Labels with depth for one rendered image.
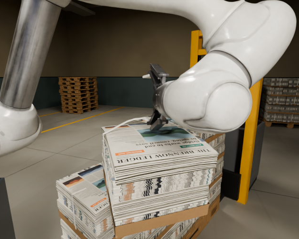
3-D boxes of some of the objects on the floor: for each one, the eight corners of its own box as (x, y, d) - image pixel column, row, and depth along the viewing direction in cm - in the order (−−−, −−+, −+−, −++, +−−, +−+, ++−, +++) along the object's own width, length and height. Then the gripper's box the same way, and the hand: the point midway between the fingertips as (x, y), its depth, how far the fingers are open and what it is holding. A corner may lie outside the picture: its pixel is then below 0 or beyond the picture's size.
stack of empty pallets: (81, 107, 833) (79, 77, 804) (99, 108, 809) (97, 77, 780) (60, 113, 717) (57, 77, 687) (80, 114, 692) (77, 77, 663)
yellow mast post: (236, 201, 215) (256, 20, 174) (238, 197, 221) (259, 22, 180) (245, 205, 209) (268, 18, 168) (247, 200, 216) (270, 20, 174)
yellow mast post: (184, 180, 257) (191, 31, 216) (188, 178, 264) (195, 32, 222) (191, 183, 251) (199, 30, 210) (194, 180, 258) (202, 31, 216)
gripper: (157, 44, 44) (135, 59, 64) (156, 151, 47) (136, 133, 68) (187, 46, 46) (156, 60, 66) (184, 148, 49) (156, 132, 70)
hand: (147, 97), depth 66 cm, fingers open, 14 cm apart
